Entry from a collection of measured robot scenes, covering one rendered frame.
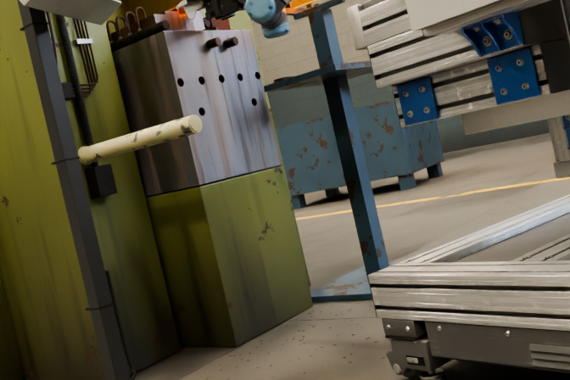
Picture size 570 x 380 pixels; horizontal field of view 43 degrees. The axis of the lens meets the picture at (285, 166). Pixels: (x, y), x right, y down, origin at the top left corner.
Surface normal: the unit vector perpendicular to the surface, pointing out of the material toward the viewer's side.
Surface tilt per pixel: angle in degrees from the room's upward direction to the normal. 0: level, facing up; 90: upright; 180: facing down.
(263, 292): 90
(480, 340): 91
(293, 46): 90
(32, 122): 90
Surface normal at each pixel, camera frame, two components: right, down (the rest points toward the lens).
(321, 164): -0.51, 0.13
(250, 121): 0.76, -0.16
